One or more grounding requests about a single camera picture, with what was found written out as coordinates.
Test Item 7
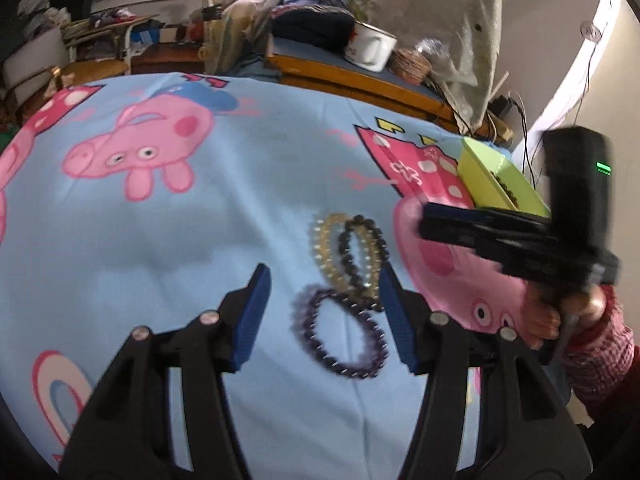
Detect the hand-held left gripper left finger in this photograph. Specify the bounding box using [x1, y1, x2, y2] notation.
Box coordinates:
[59, 262, 273, 480]

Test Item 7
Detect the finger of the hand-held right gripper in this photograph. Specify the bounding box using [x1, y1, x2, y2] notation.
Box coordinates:
[422, 202, 552, 233]
[418, 217, 551, 266]

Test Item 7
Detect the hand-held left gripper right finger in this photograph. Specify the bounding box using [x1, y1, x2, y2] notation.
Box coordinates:
[377, 265, 593, 480]

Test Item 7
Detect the green plastic basket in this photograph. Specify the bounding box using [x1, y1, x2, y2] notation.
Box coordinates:
[457, 136, 552, 220]

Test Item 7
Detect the large brown bead bracelet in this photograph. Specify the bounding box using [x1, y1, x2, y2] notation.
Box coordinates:
[491, 171, 521, 211]

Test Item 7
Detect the dark purple bead bracelet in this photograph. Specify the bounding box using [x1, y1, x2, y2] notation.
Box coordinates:
[291, 284, 390, 380]

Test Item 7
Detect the black bead bracelet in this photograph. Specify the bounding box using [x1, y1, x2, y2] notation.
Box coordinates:
[337, 215, 390, 313]

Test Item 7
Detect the yellow crystal bead bracelet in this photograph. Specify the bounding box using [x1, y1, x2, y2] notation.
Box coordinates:
[310, 212, 383, 293]

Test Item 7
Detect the person's right forearm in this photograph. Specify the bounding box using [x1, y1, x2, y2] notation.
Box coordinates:
[542, 285, 638, 421]

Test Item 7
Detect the person's right hand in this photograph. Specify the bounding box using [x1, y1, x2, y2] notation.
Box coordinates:
[521, 285, 608, 352]

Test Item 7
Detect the cartoon pig printed blanket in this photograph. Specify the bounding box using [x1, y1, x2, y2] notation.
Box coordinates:
[0, 71, 551, 480]

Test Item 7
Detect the small woven basket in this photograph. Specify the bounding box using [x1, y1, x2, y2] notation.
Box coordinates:
[387, 47, 433, 86]

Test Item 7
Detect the clear plastic bag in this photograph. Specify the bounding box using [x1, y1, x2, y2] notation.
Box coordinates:
[415, 37, 451, 61]

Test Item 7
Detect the wooden desk with blue top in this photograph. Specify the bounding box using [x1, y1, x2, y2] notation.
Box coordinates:
[265, 35, 513, 141]

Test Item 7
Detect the white enamel mug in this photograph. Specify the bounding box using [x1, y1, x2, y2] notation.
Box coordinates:
[343, 21, 398, 73]

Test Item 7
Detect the grey floral cloth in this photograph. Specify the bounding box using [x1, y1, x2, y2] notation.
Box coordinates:
[367, 0, 503, 131]

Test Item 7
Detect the dark blue folded cloth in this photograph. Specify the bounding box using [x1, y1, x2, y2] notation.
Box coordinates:
[271, 5, 357, 52]

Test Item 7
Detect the grey storage box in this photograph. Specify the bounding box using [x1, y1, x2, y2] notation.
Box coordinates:
[2, 25, 68, 96]

